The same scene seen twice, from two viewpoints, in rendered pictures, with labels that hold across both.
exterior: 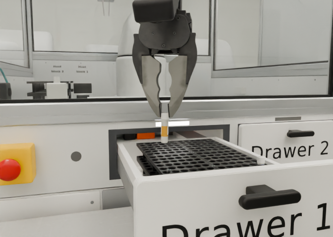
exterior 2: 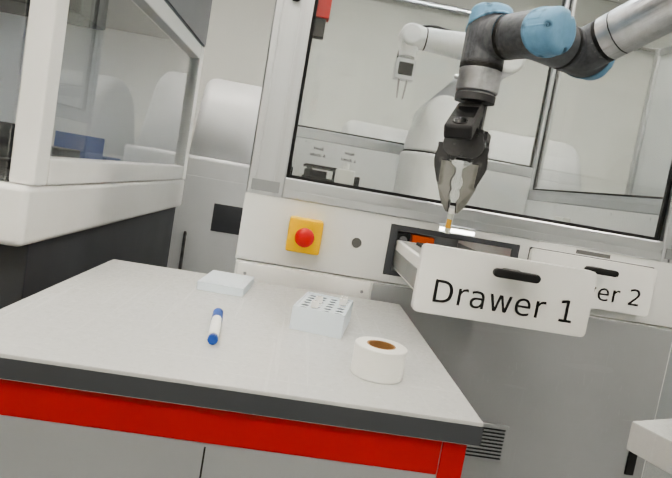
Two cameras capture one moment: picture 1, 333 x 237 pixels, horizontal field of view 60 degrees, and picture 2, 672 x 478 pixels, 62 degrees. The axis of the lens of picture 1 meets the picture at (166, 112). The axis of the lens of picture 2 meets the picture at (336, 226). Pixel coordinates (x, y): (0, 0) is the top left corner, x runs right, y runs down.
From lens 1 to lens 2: 0.59 m
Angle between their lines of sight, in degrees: 12
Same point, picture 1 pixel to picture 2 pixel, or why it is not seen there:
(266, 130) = (561, 260)
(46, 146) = (332, 227)
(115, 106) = (403, 202)
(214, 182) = (479, 258)
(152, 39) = (453, 148)
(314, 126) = (624, 268)
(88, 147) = (369, 236)
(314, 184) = (561, 282)
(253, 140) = not seen: hidden behind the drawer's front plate
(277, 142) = not seen: hidden behind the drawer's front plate
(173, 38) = (469, 150)
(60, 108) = (352, 194)
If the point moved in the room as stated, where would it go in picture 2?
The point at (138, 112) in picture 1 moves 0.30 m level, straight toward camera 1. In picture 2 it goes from (424, 212) to (430, 219)
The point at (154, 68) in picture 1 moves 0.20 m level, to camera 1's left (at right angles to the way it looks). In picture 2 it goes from (450, 171) to (342, 153)
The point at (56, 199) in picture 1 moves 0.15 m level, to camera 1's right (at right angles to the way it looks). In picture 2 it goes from (330, 279) to (397, 293)
